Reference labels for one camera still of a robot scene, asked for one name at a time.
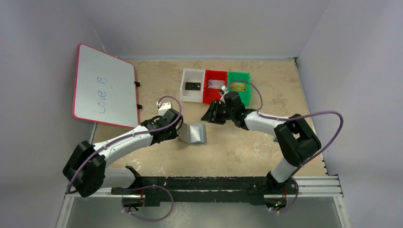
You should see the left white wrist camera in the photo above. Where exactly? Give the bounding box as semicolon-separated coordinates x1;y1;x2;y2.
157;102;172;116

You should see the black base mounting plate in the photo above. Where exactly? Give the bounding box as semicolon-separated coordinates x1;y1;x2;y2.
111;176;297;208

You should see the white plastic bin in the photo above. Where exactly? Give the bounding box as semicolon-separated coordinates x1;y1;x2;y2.
180;68;205;103

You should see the aluminium frame rail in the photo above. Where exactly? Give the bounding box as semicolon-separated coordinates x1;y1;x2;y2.
67;174;342;201

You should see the silver pink credit card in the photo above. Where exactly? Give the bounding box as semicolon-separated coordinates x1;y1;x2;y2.
207;79;225;89

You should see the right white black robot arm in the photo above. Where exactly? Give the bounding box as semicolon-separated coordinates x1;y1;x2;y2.
201;92;322;185

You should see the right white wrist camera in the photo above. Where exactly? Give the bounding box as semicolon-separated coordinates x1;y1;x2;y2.
219;85;229;100

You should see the grey leather card holder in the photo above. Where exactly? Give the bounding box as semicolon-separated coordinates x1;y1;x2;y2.
179;123;207;144

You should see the purple cable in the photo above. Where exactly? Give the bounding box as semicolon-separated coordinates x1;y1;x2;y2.
67;95;183;195
221;80;344;177

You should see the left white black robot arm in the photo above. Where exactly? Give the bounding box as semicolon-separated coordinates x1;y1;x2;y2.
62;108;183;197

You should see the white board with pink frame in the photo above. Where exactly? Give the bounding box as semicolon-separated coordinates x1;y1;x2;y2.
72;44;139;127

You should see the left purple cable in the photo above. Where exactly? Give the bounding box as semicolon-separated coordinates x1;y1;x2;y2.
67;95;183;195

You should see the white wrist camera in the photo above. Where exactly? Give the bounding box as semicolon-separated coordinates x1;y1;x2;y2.
157;102;172;116
219;85;229;100

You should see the black credit card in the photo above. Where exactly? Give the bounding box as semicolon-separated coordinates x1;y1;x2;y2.
185;82;201;91

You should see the gold credit card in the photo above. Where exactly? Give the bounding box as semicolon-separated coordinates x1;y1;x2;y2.
230;82;247;92

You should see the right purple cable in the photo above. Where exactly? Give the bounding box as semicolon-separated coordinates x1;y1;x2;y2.
221;80;344;177

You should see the green plastic bin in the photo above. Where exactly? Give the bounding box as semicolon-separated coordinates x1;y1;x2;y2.
227;71;251;106

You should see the red plastic bin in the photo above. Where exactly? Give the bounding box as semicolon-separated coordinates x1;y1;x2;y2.
202;70;228;104

